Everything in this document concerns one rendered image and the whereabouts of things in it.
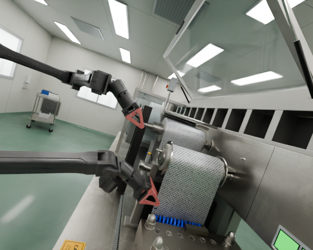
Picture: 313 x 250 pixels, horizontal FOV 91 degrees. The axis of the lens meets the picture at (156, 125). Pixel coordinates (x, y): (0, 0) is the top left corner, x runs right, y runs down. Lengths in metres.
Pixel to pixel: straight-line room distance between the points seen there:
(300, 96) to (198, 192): 0.50
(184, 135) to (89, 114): 5.67
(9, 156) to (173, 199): 0.55
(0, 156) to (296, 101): 0.91
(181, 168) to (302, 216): 0.36
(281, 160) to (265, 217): 0.19
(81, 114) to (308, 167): 6.27
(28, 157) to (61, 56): 6.37
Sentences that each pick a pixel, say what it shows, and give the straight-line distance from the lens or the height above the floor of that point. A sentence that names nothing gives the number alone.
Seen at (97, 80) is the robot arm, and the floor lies 1.46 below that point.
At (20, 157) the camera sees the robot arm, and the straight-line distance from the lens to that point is 0.56.
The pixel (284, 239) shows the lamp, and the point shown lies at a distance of 0.65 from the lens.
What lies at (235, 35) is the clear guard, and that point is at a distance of 0.82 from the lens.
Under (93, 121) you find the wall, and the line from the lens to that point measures 6.34.
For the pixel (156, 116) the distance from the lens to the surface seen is 1.62.
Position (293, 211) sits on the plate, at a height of 1.28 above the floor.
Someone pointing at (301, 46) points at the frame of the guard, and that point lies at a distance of 0.66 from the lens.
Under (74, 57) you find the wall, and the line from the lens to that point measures 6.69.
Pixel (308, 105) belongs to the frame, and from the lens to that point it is 0.69.
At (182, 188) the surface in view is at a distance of 0.68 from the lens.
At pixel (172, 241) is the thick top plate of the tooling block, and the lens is 0.64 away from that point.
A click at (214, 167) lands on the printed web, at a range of 0.71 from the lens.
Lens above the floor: 1.41
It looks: 4 degrees down
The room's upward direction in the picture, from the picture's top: 19 degrees clockwise
